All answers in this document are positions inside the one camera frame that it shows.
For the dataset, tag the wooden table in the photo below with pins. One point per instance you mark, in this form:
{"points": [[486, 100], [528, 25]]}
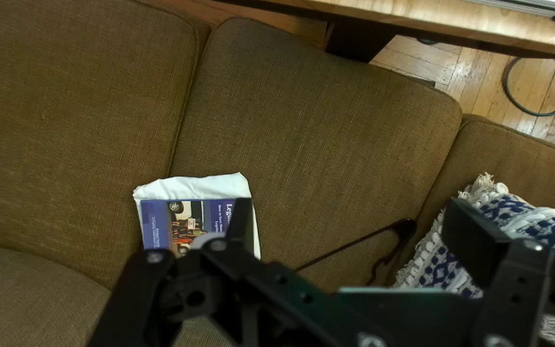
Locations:
{"points": [[451, 19]]}

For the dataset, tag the brown fabric couch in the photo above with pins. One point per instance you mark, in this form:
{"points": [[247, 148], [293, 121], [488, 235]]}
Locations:
{"points": [[98, 98]]}

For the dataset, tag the purple Legoland guidebook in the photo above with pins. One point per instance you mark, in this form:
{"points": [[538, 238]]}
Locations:
{"points": [[183, 213]]}

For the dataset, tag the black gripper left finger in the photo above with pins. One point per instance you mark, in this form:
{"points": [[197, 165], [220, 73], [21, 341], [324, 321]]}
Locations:
{"points": [[239, 231]]}

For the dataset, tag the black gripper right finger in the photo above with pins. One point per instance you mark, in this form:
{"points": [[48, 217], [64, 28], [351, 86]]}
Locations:
{"points": [[497, 264]]}

